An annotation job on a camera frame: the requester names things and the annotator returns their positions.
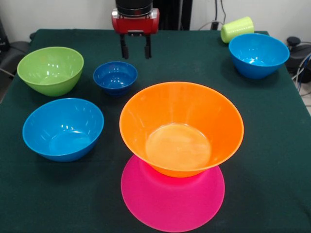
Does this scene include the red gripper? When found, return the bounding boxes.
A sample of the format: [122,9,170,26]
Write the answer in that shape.
[111,8,160,60]

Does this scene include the small dark blue bowl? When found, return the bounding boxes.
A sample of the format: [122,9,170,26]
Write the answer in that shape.
[93,61,138,97]

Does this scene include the orange bowl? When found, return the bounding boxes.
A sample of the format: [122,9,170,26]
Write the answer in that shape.
[119,81,244,178]

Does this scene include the yellow-green cup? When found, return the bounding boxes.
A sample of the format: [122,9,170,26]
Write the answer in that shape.
[220,16,255,44]

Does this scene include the large blue bowl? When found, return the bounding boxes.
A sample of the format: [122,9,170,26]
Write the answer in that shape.
[22,98,104,163]
[228,33,291,80]

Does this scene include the pink bowl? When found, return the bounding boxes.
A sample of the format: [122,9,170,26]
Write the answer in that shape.
[121,154,225,233]

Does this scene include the lime green bowl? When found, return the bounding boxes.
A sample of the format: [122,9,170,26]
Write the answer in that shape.
[17,46,85,97]

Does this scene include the grey chair base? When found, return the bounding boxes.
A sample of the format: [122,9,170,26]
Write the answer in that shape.
[0,40,31,73]
[285,36,311,83]

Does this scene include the dark green tablecloth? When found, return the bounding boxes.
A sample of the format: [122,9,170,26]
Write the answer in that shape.
[0,28,311,233]

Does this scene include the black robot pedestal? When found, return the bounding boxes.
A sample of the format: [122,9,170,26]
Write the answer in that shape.
[153,0,193,31]

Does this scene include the black hanging cable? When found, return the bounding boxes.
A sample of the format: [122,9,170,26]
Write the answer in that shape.
[220,0,228,22]

